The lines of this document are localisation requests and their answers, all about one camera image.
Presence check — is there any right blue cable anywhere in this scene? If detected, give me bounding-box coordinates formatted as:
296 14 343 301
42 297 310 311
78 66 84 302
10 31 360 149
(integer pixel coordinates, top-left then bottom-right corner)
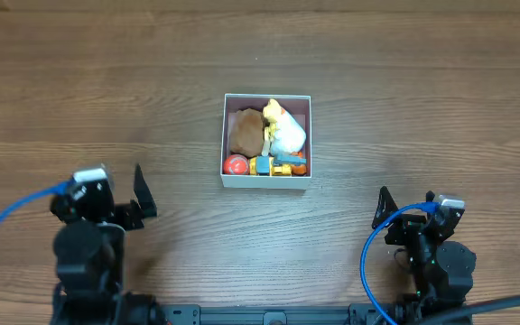
359 202 440 325

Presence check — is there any yellow wooden rattle drum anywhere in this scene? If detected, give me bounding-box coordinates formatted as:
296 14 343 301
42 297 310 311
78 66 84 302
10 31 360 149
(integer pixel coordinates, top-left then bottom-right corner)
262 123 277 156

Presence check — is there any white yellow plush duck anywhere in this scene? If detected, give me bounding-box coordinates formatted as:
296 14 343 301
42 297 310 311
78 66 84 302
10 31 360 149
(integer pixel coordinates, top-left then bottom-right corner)
263 98 306 156

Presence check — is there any black aluminium rail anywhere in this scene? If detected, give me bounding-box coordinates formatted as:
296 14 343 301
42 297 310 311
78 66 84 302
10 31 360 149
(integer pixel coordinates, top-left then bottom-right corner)
162 304 386 325

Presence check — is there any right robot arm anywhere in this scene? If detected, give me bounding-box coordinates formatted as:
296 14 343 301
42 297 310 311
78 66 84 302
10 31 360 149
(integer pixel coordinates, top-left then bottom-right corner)
385 191 477 324

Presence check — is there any red ball toy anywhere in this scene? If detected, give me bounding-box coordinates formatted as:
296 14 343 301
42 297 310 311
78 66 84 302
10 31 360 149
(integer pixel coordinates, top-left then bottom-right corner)
222 154 250 175

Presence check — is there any white box with pink interior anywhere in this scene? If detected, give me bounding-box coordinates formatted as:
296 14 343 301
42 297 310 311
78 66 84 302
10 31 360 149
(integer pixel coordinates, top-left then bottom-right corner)
219 93 312 190

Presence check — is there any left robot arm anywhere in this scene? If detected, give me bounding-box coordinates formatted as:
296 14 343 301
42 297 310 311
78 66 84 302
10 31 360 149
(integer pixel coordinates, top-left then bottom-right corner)
50 165 169 325

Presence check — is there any brown plush toy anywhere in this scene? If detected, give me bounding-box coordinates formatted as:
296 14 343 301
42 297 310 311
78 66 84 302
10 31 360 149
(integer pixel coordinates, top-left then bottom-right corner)
229 108 265 158

